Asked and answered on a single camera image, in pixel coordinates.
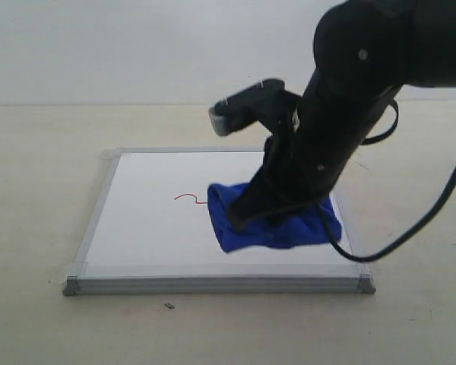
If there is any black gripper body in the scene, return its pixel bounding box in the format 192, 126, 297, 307
246, 109, 327, 213

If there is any blue microfibre cloth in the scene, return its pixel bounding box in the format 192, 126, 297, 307
207, 182, 330, 254

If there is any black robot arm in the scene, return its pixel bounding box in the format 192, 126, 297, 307
226, 1, 456, 230

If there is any white board with metal frame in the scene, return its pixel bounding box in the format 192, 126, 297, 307
62, 147, 376, 297

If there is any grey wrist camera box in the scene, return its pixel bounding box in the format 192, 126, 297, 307
208, 78, 300, 137

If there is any black cable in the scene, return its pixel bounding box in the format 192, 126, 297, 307
318, 87, 456, 262

